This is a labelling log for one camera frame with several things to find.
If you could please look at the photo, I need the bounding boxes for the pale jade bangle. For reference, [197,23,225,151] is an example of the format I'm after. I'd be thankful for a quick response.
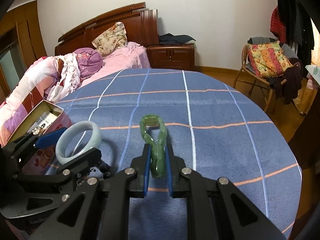
[55,121,102,165]

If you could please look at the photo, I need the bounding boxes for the green jade bracelet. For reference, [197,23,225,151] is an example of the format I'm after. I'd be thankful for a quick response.
[139,114,168,179]

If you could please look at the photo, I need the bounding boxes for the silver metal watch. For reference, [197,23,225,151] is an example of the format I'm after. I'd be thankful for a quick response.
[31,126,46,135]

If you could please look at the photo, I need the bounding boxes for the pink tin box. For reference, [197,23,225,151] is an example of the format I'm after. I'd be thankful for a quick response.
[8,100,72,175]

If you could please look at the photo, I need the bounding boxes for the pink patchwork quilt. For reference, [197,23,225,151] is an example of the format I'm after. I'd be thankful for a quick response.
[0,52,82,145]

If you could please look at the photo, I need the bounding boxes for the blue plaid tablecloth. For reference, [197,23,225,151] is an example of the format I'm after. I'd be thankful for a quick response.
[59,69,302,237]

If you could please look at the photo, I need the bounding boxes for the wooden wardrobe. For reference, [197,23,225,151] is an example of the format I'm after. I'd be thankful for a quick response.
[1,1,47,102]

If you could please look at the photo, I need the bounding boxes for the purple garment on bed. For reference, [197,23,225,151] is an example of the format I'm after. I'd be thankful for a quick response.
[74,48,103,81]

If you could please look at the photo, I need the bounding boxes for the pink bed sheet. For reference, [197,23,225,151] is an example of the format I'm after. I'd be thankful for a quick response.
[80,42,150,87]

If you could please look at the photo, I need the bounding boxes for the floral pillow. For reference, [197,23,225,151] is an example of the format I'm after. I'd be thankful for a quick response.
[92,22,127,57]

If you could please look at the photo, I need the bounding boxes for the wooden nightstand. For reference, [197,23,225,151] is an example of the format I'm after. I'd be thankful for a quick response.
[146,44,195,70]

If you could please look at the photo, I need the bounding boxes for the colourful patterned cushion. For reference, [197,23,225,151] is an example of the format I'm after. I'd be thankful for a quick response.
[246,41,293,78]

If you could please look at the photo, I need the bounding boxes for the wooden bed headboard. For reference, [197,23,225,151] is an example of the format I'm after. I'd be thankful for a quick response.
[54,2,160,55]

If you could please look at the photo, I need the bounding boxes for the dark clothes on nightstand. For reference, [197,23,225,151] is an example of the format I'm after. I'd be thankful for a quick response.
[159,33,196,45]

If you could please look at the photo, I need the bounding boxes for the hanging dark clothes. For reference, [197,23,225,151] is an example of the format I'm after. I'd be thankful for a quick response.
[276,0,315,68]

